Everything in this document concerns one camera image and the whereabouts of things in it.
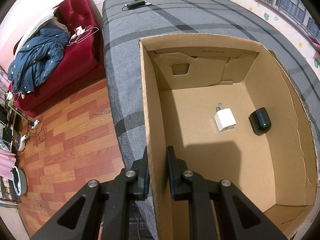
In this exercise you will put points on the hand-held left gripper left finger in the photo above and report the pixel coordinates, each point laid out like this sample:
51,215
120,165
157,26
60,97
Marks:
146,180

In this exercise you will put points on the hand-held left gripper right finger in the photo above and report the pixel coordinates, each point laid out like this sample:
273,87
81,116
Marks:
170,170

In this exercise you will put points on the cardboard box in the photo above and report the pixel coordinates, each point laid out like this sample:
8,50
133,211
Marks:
200,167

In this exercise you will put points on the small white charger plug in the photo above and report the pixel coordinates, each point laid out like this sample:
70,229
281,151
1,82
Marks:
225,120

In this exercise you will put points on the black rounded cylinder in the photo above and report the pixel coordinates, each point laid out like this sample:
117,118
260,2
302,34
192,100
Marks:
260,121

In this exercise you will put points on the light blue basin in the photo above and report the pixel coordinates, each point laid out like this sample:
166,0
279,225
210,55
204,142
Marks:
25,185

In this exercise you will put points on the white power strip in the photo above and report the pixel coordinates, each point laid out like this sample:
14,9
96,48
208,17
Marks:
33,123

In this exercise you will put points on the white kettle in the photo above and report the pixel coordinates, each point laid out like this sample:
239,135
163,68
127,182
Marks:
22,143

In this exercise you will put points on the red velvet sofa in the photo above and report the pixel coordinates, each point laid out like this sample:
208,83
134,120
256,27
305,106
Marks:
75,62

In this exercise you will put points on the dark printed board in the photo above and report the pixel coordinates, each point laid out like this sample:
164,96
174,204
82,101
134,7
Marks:
8,191

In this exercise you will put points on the pink towel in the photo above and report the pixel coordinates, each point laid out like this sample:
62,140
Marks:
7,163

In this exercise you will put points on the glass side table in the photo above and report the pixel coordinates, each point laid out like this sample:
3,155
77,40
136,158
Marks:
17,110

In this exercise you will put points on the bed with grey plaid cover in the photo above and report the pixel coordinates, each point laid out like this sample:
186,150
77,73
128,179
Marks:
175,17

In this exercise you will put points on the blue star-print quilt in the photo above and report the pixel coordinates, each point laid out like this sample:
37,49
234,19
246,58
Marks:
37,57

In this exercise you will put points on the white charger block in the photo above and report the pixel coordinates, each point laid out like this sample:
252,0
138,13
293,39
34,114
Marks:
80,29

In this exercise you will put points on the black power adapter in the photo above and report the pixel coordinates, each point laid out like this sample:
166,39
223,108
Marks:
135,4

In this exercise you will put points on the pink cartoon cloth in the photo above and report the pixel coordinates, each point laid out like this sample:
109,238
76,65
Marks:
4,78

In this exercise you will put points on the grey brown cushion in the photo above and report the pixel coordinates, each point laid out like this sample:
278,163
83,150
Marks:
60,25

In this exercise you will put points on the white pillow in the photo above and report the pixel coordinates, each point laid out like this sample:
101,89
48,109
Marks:
37,25

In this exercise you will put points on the window with metal railing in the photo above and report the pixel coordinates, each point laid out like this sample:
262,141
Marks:
292,2

